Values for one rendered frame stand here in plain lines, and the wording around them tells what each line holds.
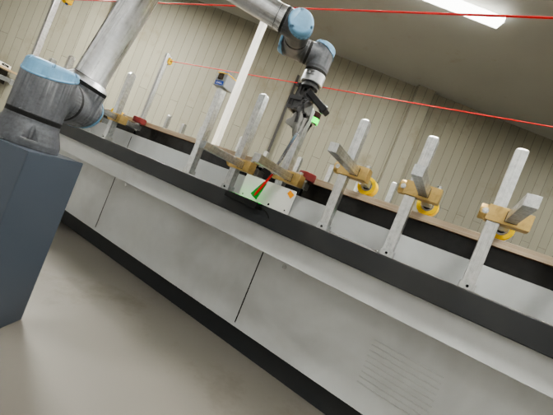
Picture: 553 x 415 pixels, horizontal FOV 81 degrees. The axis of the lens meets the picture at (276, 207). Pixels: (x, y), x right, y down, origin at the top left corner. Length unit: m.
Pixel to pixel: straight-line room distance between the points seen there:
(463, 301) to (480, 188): 5.14
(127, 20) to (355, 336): 1.47
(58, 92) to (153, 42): 5.17
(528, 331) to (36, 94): 1.55
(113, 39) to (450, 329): 1.49
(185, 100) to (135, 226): 3.90
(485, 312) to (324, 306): 0.61
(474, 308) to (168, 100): 5.42
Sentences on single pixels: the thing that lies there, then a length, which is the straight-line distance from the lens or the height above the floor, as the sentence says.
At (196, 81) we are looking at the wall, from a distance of 5.91.
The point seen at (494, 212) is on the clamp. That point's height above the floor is 0.95.
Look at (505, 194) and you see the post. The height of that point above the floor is 1.01.
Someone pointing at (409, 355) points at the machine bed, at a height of 0.39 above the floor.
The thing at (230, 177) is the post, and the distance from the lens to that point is 1.49.
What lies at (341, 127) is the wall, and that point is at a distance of 5.57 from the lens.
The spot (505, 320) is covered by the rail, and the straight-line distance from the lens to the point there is 1.15.
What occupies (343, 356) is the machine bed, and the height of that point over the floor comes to 0.25.
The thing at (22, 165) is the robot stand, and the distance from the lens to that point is 1.16.
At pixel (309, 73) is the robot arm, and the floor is 1.24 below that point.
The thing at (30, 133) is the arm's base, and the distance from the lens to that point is 1.24.
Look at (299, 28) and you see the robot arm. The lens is 1.25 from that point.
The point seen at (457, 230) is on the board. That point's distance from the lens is 1.36.
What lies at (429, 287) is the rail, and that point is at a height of 0.66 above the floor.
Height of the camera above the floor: 0.72
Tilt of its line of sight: level
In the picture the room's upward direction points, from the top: 22 degrees clockwise
